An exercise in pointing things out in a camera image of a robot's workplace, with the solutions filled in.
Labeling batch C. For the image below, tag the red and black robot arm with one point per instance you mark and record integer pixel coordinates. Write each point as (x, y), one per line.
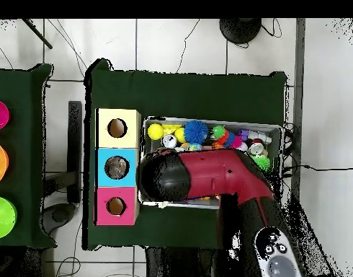
(216, 173)

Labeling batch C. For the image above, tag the wooden box with three holes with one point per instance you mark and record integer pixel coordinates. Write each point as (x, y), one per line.
(130, 202)

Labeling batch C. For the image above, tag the globe print ball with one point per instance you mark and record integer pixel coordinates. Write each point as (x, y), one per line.
(195, 147)

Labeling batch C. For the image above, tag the large blue spiky ball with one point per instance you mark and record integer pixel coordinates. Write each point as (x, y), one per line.
(196, 131)

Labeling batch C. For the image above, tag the yellow tennis ball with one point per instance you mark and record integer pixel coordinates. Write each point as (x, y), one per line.
(155, 132)

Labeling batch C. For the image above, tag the rainbow spiky caterpillar toy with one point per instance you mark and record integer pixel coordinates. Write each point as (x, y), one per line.
(227, 138)

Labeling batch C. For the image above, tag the crushed black and red can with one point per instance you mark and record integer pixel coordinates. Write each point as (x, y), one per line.
(256, 148)

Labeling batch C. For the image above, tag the light green spiky ball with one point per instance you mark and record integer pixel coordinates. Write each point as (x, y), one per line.
(263, 163)

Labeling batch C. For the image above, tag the grey floor base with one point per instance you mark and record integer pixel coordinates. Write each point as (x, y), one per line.
(59, 216)

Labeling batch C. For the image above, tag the black round floor base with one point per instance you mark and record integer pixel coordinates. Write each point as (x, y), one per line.
(240, 30)

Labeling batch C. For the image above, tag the dark green side tablecloth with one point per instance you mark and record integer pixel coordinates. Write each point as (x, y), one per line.
(21, 158)

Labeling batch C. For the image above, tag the black rod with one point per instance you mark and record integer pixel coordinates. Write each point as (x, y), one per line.
(38, 34)

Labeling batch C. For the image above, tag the green plastic bowl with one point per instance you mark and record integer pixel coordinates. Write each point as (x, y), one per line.
(2, 217)

